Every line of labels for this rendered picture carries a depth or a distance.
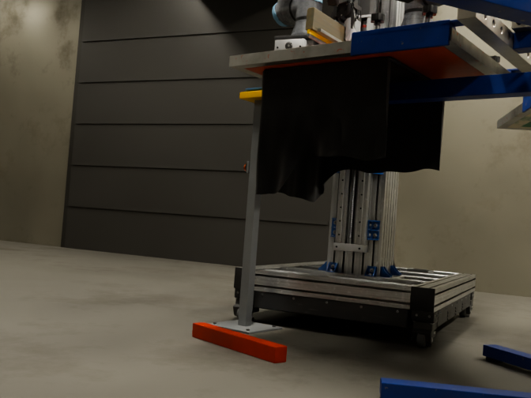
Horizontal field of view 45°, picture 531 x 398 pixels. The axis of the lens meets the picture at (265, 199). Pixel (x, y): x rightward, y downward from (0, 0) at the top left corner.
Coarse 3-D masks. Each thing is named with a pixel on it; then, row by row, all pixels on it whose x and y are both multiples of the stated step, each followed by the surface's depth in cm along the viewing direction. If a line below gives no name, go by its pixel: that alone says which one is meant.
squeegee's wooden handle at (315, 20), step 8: (312, 8) 212; (312, 16) 211; (320, 16) 214; (312, 24) 211; (320, 24) 214; (328, 24) 218; (336, 24) 222; (328, 32) 219; (336, 32) 223; (344, 32) 227; (344, 40) 227
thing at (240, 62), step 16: (288, 48) 205; (304, 48) 201; (320, 48) 198; (336, 48) 194; (448, 48) 179; (464, 48) 180; (240, 64) 217; (256, 64) 214; (272, 64) 212; (480, 64) 193; (496, 64) 203
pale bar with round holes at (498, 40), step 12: (468, 12) 165; (468, 24) 170; (480, 24) 169; (492, 24) 176; (504, 24) 182; (480, 36) 179; (492, 36) 178; (504, 36) 182; (504, 48) 189; (516, 60) 200; (528, 60) 202
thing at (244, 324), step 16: (240, 96) 262; (256, 96) 257; (256, 112) 262; (256, 128) 261; (256, 144) 260; (256, 160) 260; (256, 208) 260; (256, 224) 260; (256, 240) 261; (256, 256) 261; (240, 288) 260; (240, 304) 259; (240, 320) 259
